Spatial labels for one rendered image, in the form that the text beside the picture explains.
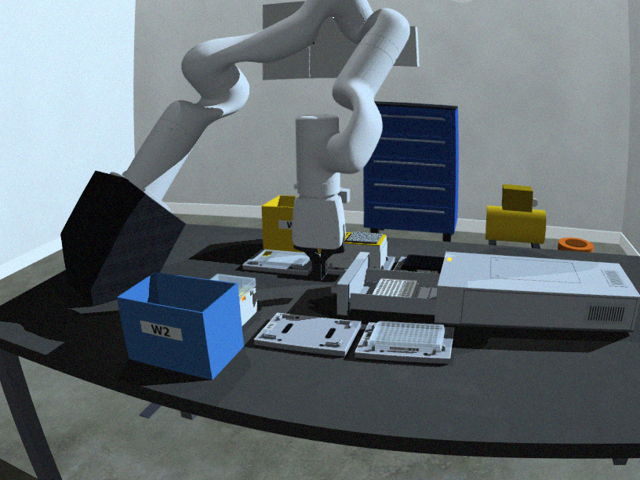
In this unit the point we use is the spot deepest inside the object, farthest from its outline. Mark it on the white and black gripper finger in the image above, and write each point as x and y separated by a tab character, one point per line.
323	260
314	257

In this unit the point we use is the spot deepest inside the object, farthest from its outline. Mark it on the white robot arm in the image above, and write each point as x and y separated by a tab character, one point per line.
322	152

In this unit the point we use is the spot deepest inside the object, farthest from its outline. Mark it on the blue open-top bin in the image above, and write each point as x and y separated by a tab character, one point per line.
199	341

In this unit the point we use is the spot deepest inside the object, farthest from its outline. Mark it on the yellow open-top bin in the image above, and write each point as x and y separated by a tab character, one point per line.
277	224

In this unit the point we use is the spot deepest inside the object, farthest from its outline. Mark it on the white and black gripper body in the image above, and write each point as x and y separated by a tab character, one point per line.
318	223

